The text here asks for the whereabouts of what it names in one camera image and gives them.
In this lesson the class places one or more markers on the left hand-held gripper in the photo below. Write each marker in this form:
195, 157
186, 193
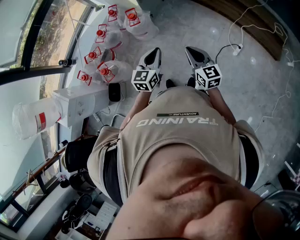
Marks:
145, 79

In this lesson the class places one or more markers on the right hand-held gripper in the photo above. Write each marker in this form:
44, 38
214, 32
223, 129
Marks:
208, 76

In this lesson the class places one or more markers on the person's left forearm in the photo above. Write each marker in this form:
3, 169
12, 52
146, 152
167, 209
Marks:
137, 103

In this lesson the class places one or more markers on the person's right forearm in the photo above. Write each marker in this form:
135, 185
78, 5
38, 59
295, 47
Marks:
219, 103

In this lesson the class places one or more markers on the person's black shoe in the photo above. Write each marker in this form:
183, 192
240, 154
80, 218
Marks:
170, 83
191, 82

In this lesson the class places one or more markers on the group of red-capped water jugs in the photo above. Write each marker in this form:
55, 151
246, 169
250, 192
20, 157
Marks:
140, 28

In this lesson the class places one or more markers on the white power strip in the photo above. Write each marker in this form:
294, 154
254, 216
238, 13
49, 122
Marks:
237, 50

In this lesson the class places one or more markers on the black rounded box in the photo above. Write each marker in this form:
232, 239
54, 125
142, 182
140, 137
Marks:
114, 92

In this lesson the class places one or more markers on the person's beige t-shirt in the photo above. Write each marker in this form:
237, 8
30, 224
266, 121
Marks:
175, 140

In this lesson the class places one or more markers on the white water dispenser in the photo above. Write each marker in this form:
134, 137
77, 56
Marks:
77, 105

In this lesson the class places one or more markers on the small white charger plug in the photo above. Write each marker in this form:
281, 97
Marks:
290, 64

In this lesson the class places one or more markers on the dark-framed window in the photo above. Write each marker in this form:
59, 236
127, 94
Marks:
30, 47

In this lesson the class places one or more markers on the wooden coat rack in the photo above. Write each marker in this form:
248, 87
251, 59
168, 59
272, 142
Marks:
54, 156

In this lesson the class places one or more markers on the black round container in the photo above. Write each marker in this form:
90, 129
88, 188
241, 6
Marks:
80, 182

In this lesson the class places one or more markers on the person's face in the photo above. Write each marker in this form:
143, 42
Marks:
187, 211

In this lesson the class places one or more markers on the checkered cloth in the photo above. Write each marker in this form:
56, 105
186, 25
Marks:
296, 178

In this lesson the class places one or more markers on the black and white machine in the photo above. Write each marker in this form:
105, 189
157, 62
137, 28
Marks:
82, 204

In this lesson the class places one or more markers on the person's eyeglasses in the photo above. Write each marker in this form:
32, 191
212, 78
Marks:
281, 204

